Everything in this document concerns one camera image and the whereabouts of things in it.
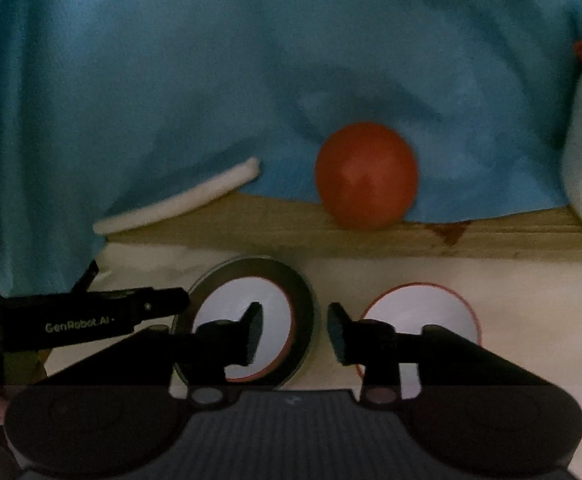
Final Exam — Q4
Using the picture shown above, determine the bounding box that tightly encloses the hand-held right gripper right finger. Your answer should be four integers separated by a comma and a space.
326, 301, 564, 407

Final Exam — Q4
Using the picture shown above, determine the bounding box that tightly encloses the white bowl dark speck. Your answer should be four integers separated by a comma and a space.
189, 276, 297, 383

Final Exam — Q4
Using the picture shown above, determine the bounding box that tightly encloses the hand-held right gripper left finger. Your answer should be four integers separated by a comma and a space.
18, 301, 264, 407

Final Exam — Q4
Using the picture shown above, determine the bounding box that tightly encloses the plain blue cloth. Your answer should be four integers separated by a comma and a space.
0, 0, 582, 301

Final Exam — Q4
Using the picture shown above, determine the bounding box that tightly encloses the wooden board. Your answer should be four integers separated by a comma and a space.
104, 192, 582, 262

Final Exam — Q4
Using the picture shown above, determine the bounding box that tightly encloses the red tomato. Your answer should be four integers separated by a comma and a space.
315, 121, 419, 231

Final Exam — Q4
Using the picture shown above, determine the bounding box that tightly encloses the white table cover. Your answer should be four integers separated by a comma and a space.
41, 242, 582, 396

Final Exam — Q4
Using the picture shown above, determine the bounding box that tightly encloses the deep steel bowl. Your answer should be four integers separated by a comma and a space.
170, 255, 317, 391

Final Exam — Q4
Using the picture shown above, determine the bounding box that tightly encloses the white bowl red rim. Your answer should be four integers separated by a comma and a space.
355, 282, 482, 401

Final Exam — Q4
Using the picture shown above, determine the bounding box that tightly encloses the white rolling pin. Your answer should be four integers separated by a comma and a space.
92, 156, 261, 236

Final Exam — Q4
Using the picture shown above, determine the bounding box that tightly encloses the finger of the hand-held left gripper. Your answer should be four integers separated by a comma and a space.
134, 286, 191, 322
71, 259, 101, 293

